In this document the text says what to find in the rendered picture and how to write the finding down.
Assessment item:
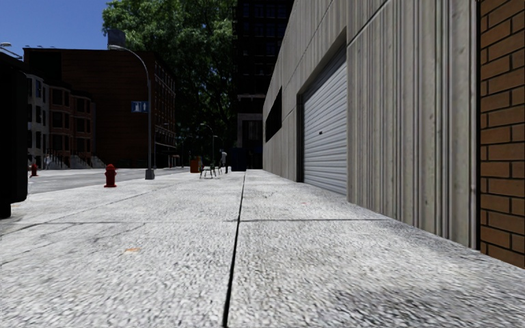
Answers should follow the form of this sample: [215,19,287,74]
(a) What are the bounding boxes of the dark red brick building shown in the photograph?
[23,28,178,169]

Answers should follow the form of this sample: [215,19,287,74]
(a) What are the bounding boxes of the dark glass tower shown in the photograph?
[232,0,295,171]

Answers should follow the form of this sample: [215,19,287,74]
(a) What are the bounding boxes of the red brick row houses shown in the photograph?
[26,73,107,171]

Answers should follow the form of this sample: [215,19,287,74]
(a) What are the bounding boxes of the trees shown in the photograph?
[101,0,239,167]

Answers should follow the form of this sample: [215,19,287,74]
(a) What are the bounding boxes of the dark box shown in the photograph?
[0,52,29,220]

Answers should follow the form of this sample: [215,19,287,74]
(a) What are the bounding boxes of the pale concrete building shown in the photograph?
[262,0,481,250]

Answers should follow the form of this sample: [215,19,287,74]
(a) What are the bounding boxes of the grey street lamp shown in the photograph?
[0,42,24,61]
[200,122,216,165]
[107,44,156,180]

